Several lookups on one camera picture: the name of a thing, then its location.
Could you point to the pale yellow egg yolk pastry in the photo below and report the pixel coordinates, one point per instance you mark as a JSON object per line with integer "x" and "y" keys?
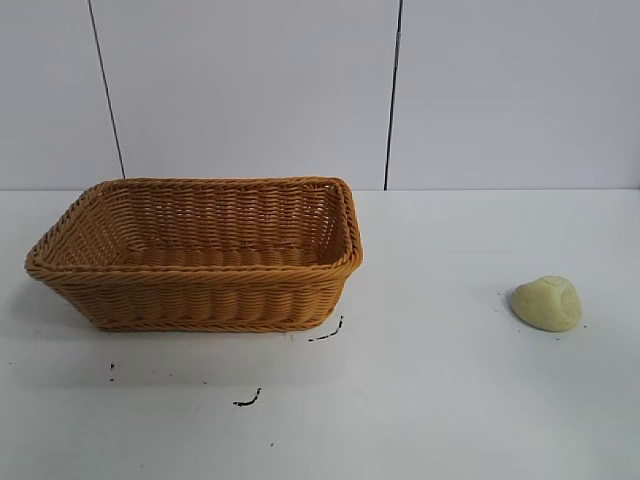
{"x": 547, "y": 304}

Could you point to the brown woven wicker basket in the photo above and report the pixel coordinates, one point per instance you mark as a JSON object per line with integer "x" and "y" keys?
{"x": 200, "y": 295}

